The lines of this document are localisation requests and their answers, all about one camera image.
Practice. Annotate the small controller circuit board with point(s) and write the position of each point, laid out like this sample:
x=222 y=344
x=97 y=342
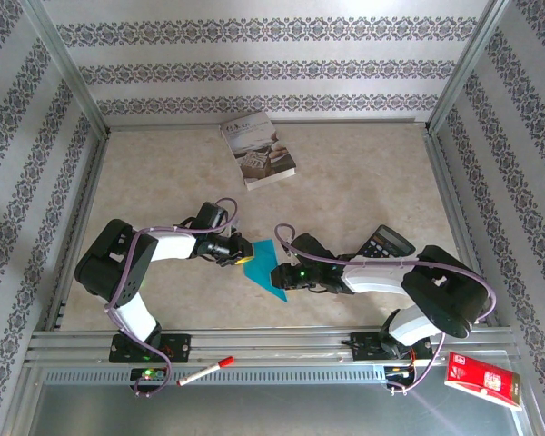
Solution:
x=397 y=372
x=147 y=374

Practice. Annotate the grey metal sheet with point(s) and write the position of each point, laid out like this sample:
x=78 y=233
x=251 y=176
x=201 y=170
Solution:
x=277 y=413

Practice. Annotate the red carton box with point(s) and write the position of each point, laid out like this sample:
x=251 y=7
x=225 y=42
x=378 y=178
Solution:
x=481 y=379

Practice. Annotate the aluminium frame post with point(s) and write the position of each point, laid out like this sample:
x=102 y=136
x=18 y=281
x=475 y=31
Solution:
x=66 y=63
x=468 y=63

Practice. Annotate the aluminium side rail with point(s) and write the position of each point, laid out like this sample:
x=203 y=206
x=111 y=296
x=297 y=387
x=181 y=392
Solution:
x=81 y=227
x=452 y=204

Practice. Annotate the thin aluminium back rail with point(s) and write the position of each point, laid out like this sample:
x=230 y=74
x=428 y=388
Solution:
x=345 y=122

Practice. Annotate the wide aluminium mounting rail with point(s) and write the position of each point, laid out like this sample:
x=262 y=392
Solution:
x=277 y=347

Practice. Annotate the red capped white marker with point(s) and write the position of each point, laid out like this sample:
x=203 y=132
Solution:
x=204 y=371

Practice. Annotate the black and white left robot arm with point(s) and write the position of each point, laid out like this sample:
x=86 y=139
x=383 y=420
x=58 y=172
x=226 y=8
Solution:
x=109 y=268

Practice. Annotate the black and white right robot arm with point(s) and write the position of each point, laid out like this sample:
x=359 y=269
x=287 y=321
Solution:
x=449 y=295

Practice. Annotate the paperback book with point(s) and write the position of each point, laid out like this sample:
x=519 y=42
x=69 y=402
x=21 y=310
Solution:
x=259 y=150

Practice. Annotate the blue paper sheet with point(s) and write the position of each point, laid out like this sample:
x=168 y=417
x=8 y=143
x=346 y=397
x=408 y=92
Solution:
x=263 y=268

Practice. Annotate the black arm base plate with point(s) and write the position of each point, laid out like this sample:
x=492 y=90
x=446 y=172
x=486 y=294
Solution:
x=368 y=347
x=177 y=347

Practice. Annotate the black calculator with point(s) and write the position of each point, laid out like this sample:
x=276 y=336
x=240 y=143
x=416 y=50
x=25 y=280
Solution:
x=386 y=243

